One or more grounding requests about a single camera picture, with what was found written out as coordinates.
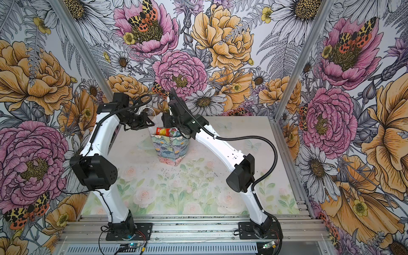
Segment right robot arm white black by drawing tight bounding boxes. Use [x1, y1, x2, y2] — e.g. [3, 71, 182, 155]
[162, 89, 278, 239]

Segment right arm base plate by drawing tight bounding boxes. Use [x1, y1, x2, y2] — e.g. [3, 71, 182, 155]
[236, 222, 283, 240]

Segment left corner aluminium post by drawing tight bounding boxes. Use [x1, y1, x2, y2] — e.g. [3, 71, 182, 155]
[50, 1, 113, 101]

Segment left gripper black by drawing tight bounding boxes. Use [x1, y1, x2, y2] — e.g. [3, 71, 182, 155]
[119, 110, 155, 130]

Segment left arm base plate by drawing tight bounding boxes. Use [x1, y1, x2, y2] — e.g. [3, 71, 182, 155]
[105, 223, 153, 241]

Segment small red lemon sachet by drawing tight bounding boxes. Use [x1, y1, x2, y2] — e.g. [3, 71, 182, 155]
[155, 127, 171, 137]

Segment floral paper gift bag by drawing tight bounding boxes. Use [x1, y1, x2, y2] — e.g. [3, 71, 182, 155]
[148, 113, 190, 166]

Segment right corner aluminium post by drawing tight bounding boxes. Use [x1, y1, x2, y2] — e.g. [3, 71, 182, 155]
[273, 0, 343, 121]

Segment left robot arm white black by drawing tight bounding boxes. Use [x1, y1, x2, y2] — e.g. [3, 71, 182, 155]
[70, 92, 154, 239]

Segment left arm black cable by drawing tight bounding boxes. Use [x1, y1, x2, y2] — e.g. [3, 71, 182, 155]
[55, 94, 153, 224]

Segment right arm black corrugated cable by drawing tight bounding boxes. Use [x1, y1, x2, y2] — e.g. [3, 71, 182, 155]
[170, 87, 278, 192]

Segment corner aluminium post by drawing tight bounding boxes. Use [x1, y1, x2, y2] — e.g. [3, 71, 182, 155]
[273, 0, 343, 121]
[50, 1, 113, 101]

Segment aluminium mounting rail frame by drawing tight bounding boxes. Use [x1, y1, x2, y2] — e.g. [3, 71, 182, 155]
[58, 215, 329, 244]

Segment green red Fox's packet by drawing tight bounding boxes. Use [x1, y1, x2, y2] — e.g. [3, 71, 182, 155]
[168, 127, 182, 138]

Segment white vented cable duct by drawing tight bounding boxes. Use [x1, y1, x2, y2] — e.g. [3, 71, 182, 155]
[59, 242, 258, 255]

